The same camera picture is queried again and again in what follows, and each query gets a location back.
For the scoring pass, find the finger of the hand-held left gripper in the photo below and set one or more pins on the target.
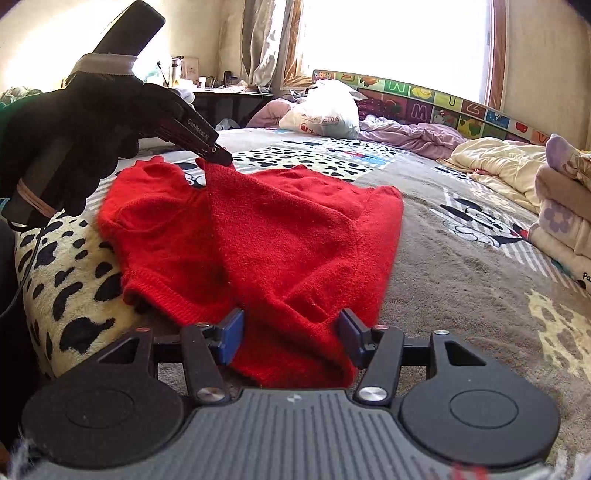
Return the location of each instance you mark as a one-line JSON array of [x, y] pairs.
[[220, 157]]

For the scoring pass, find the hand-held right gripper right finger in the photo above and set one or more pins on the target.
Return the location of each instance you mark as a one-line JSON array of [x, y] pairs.
[[351, 337]]

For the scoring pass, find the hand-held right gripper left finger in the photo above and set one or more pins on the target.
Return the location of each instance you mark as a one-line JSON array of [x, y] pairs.
[[233, 337]]

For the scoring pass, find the red knit sweater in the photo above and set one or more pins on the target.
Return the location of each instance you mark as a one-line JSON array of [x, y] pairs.
[[286, 240]]

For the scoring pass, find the person's left forearm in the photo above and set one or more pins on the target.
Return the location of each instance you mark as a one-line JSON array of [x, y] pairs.
[[129, 27]]

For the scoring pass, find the pile of folded pastel clothes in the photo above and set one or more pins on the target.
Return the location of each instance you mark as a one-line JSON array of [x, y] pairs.
[[558, 217]]

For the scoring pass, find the person's left hand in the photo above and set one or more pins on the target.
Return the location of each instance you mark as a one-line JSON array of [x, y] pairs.
[[92, 115]]

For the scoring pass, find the dark wooden desk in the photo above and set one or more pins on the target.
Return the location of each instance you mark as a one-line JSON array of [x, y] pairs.
[[231, 104]]

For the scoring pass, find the clear water bottle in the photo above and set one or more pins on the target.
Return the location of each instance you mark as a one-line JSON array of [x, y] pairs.
[[177, 69]]

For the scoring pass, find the white plastic bag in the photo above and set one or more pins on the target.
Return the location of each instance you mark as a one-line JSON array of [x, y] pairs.
[[328, 108]]

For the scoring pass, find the beige curtain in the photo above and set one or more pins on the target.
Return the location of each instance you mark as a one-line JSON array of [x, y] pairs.
[[265, 41]]

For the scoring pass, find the cartoon mouse printed blanket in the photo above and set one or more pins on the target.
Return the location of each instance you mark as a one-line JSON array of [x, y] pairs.
[[461, 286]]

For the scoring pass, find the purple quilt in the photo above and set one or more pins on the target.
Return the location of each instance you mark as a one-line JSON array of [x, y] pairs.
[[406, 136]]

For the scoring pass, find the colourful alphabet foam mat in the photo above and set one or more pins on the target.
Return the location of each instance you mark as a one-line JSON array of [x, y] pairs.
[[415, 99]]

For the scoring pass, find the person's dark clothing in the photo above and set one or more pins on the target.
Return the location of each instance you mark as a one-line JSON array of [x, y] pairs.
[[11, 332]]

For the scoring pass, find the cream quilt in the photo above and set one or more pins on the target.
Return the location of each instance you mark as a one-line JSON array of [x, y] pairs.
[[498, 164]]

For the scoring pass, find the window with wooden frame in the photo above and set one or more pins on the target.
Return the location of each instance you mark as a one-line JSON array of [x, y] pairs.
[[392, 37]]

